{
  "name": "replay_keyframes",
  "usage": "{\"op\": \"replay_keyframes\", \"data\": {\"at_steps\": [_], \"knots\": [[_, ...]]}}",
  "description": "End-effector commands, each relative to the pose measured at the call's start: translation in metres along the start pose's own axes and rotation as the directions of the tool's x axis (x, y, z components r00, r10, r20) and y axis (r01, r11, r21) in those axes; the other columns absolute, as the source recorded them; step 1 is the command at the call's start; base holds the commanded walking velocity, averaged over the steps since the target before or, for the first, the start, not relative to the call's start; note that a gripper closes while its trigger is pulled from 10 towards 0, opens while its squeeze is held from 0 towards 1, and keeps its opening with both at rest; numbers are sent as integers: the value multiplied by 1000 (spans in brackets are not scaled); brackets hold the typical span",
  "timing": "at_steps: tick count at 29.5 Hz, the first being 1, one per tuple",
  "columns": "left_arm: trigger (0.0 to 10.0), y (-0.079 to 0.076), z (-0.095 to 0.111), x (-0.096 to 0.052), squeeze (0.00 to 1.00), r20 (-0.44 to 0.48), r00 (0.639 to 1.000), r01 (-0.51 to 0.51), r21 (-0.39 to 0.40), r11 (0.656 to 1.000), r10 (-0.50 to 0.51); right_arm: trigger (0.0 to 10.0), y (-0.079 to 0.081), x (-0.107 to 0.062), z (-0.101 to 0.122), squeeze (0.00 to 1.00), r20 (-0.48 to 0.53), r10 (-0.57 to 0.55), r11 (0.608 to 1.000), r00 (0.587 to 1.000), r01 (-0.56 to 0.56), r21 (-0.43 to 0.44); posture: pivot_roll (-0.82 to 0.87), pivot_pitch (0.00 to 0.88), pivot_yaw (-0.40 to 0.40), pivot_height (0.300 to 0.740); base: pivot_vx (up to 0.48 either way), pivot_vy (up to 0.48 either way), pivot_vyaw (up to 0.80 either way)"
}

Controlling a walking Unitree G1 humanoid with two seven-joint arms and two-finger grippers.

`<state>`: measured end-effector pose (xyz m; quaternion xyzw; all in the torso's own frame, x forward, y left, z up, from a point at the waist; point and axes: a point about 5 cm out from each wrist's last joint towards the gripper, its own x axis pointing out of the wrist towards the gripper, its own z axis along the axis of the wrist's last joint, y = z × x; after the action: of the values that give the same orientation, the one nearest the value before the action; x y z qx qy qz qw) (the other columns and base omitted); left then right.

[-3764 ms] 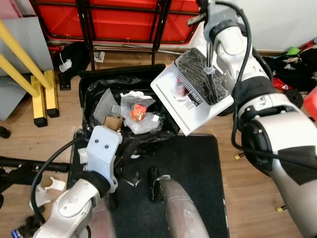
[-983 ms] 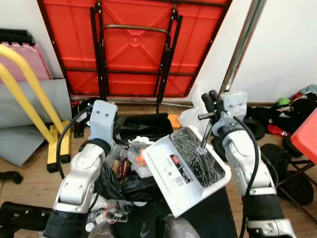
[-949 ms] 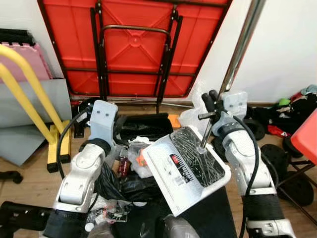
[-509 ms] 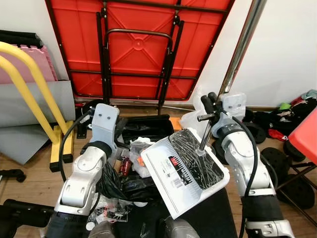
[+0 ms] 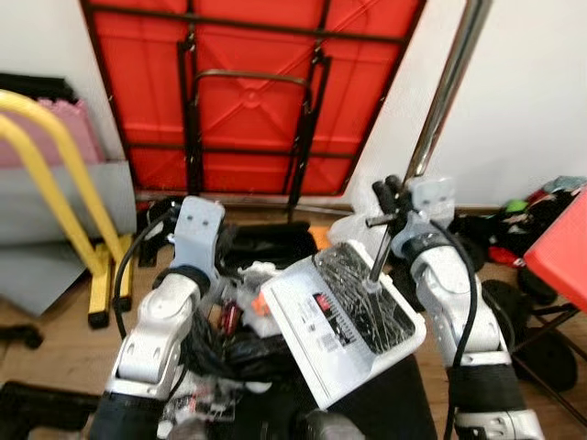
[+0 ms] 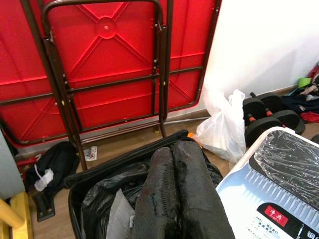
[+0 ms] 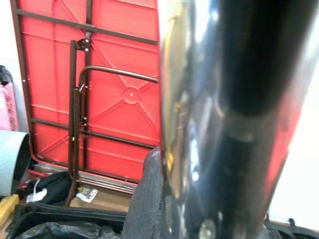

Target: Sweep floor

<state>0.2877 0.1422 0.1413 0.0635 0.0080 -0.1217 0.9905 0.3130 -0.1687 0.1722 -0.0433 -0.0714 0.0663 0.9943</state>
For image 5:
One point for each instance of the grey robot right leg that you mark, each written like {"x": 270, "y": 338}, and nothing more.
{"x": 330, "y": 428}

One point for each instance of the pink foam mat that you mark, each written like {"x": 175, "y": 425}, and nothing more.
{"x": 87, "y": 137}

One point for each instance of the black trash bag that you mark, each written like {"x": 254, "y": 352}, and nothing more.
{"x": 238, "y": 353}

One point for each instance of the orange red packet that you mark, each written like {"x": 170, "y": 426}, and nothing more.
{"x": 261, "y": 305}

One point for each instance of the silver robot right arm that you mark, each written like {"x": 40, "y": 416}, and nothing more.
{"x": 454, "y": 302}

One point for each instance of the black floor mat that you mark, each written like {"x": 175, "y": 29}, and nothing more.
{"x": 394, "y": 403}

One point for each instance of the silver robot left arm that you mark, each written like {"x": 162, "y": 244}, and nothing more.
{"x": 156, "y": 330}

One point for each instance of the red plastic folding table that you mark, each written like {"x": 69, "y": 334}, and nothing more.
{"x": 559, "y": 257}
{"x": 138, "y": 92}

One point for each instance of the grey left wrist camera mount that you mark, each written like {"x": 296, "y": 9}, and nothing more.
{"x": 197, "y": 225}

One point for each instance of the grey rolled foam mat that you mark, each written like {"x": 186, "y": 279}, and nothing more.
{"x": 37, "y": 202}

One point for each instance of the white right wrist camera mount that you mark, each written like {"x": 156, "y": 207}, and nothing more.
{"x": 433, "y": 197}

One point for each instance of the yellow tubular dip bar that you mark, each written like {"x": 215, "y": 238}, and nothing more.
{"x": 73, "y": 165}
{"x": 55, "y": 197}

